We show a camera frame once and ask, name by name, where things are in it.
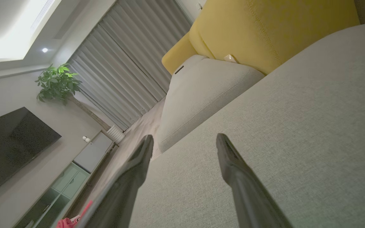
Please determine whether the long grey sofa seat cushion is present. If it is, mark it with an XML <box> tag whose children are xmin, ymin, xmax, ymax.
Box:
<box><xmin>158</xmin><ymin>58</ymin><xmax>265</xmax><ymax>153</ymax></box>

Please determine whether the grey sideboard cabinet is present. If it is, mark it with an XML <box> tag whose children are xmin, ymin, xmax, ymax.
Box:
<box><xmin>73</xmin><ymin>131</ymin><xmax>115</xmax><ymax>174</ymax></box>

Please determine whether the red jersey with white trim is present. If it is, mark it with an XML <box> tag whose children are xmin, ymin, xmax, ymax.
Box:
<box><xmin>56</xmin><ymin>200</ymin><xmax>93</xmax><ymax>228</ymax></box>

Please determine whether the white ceiling air vent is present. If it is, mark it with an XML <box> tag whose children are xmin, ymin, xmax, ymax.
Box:
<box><xmin>30</xmin><ymin>0</ymin><xmax>57</xmax><ymax>31</ymax></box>

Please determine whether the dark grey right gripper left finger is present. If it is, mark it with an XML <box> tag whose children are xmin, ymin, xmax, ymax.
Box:
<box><xmin>80</xmin><ymin>135</ymin><xmax>154</xmax><ymax>228</ymax></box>

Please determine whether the green potted tree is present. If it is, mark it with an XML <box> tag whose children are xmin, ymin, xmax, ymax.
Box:
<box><xmin>35</xmin><ymin>63</ymin><xmax>112</xmax><ymax>132</ymax></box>

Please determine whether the black flat screen television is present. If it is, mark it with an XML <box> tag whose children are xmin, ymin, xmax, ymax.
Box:
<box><xmin>0</xmin><ymin>107</ymin><xmax>62</xmax><ymax>193</ymax></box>

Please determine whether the grey and yellow sofa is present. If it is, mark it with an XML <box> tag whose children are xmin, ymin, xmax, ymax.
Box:
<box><xmin>129</xmin><ymin>22</ymin><xmax>365</xmax><ymax>228</ymax></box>

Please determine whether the short grey sofa seat cushion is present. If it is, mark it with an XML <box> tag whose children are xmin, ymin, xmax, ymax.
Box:
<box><xmin>170</xmin><ymin>54</ymin><xmax>209</xmax><ymax>83</ymax></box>

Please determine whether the pale green low cabinet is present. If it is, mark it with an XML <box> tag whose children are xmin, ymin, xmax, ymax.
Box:
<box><xmin>14</xmin><ymin>162</ymin><xmax>91</xmax><ymax>228</ymax></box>

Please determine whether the white ribbed plant pot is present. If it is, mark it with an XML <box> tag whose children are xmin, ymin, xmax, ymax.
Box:
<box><xmin>106</xmin><ymin>125</ymin><xmax>125</xmax><ymax>144</ymax></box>

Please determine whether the grey pleated curtain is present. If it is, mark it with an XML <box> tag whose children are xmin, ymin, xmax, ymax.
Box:
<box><xmin>67</xmin><ymin>0</ymin><xmax>193</xmax><ymax>131</ymax></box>

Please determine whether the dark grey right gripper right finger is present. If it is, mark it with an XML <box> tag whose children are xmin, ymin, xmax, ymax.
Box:
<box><xmin>216</xmin><ymin>133</ymin><xmax>294</xmax><ymax>228</ymax></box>

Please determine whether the small yellow sofa backrest cushion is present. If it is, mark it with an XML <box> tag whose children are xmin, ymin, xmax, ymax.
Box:
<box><xmin>162</xmin><ymin>32</ymin><xmax>202</xmax><ymax>75</ymax></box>

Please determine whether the large yellow sofa backrest cushion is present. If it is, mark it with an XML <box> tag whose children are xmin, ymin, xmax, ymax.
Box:
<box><xmin>189</xmin><ymin>0</ymin><xmax>360</xmax><ymax>75</ymax></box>

